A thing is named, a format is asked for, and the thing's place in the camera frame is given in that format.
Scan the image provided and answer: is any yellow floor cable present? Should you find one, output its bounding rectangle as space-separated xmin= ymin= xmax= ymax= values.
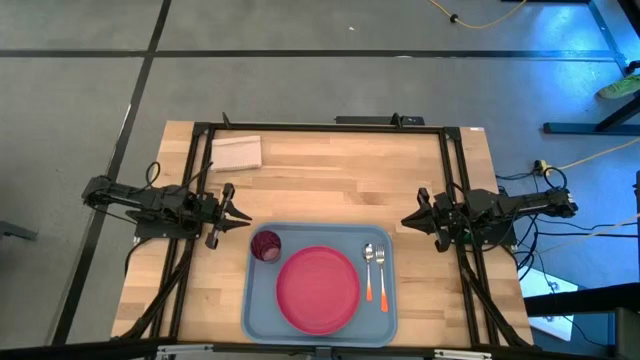
xmin=427 ymin=0 xmax=529 ymax=31

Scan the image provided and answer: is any white paper sheet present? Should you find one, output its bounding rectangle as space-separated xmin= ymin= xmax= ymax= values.
xmin=519 ymin=267 xmax=580 ymax=342

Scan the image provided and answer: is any silver bracket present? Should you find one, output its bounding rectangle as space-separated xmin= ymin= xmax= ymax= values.
xmin=433 ymin=348 xmax=494 ymax=360
xmin=156 ymin=343 xmax=215 ymax=360

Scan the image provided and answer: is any yellow extension cable with plug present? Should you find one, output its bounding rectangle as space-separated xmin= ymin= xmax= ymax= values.
xmin=532 ymin=137 xmax=640 ymax=178

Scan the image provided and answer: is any pink round plate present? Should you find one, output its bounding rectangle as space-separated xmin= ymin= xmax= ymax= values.
xmin=275 ymin=245 xmax=362 ymax=337

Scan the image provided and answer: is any blue plastic tray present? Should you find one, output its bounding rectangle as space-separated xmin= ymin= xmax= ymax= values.
xmin=241 ymin=222 xmax=399 ymax=348

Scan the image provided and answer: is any beige folded cloth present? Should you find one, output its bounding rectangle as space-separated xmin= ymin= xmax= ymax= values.
xmin=209 ymin=134 xmax=264 ymax=174

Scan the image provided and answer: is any black bar device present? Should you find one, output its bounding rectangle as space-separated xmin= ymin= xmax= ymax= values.
xmin=334 ymin=115 xmax=427 ymax=127

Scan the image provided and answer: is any orange-handled metal spoon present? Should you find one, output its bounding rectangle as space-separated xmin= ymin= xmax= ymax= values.
xmin=362 ymin=243 xmax=376 ymax=303

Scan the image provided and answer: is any orange-handled metal fork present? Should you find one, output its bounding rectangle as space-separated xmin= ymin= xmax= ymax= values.
xmin=374 ymin=243 xmax=391 ymax=314

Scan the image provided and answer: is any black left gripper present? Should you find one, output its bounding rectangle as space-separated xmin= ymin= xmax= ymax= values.
xmin=192 ymin=182 xmax=254 ymax=251

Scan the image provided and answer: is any red ribbed cup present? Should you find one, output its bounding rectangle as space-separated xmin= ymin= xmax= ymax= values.
xmin=249 ymin=229 xmax=283 ymax=264

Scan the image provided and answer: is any person's green shoe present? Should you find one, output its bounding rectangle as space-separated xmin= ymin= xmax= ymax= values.
xmin=597 ymin=73 xmax=640 ymax=100

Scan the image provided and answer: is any black cable bundle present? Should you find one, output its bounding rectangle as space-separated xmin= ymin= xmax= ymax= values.
xmin=494 ymin=169 xmax=640 ymax=284

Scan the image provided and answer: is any black table leg frame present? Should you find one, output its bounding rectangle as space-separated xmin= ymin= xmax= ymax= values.
xmin=542 ymin=0 xmax=640 ymax=137

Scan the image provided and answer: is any black aluminium table frame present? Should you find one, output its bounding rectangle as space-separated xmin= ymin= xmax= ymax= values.
xmin=112 ymin=112 xmax=534 ymax=352

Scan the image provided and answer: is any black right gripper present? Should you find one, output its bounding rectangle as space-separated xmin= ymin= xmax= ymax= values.
xmin=400 ymin=187 xmax=469 ymax=254

